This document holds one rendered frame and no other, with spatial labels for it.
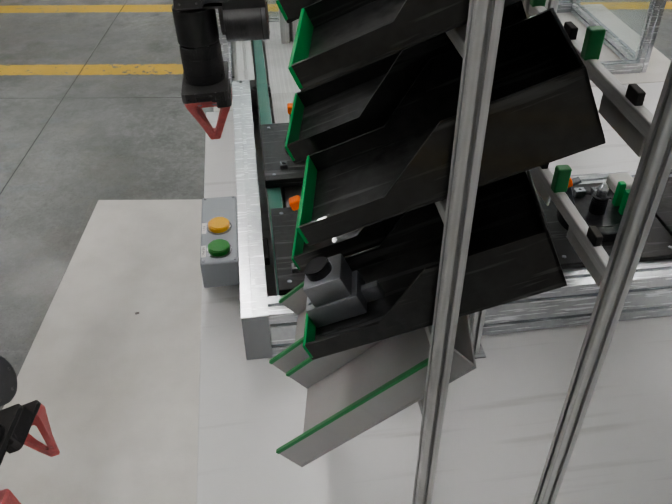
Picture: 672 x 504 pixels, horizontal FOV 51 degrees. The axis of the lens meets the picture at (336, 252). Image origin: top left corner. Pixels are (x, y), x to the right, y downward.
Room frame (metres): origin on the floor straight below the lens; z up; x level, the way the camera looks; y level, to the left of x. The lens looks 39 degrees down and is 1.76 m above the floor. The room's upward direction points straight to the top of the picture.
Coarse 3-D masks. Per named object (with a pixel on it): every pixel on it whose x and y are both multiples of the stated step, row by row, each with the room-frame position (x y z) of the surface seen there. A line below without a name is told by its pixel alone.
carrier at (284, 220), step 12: (276, 216) 1.09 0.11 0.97; (288, 216) 1.09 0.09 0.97; (276, 228) 1.05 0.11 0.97; (288, 228) 1.05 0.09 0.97; (276, 240) 1.01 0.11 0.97; (288, 240) 1.01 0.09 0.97; (276, 252) 0.98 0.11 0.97; (288, 252) 0.98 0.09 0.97; (276, 264) 0.94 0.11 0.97; (288, 264) 0.94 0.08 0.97; (288, 276) 0.91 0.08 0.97; (300, 276) 0.91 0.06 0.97; (288, 288) 0.88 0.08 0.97
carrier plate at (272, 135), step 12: (264, 132) 1.41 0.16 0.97; (276, 132) 1.41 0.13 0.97; (264, 144) 1.36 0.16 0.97; (276, 144) 1.36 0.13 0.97; (264, 156) 1.31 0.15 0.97; (276, 156) 1.31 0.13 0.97; (288, 156) 1.31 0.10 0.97; (264, 168) 1.26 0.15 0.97; (276, 168) 1.26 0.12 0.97; (288, 168) 1.26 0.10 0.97; (300, 168) 1.26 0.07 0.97; (276, 180) 1.21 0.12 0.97; (288, 180) 1.22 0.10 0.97; (300, 180) 1.22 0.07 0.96
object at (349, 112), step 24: (504, 24) 0.66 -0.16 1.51; (408, 48) 0.67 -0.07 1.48; (432, 48) 0.66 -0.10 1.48; (360, 72) 0.79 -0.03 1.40; (384, 72) 0.79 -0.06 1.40; (408, 72) 0.67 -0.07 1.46; (312, 96) 0.80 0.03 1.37; (336, 96) 0.79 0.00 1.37; (360, 96) 0.76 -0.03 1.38; (384, 96) 0.67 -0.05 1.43; (312, 120) 0.75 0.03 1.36; (336, 120) 0.73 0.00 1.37; (360, 120) 0.67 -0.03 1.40; (384, 120) 0.67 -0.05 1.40; (288, 144) 0.67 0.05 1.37; (312, 144) 0.67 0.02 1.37
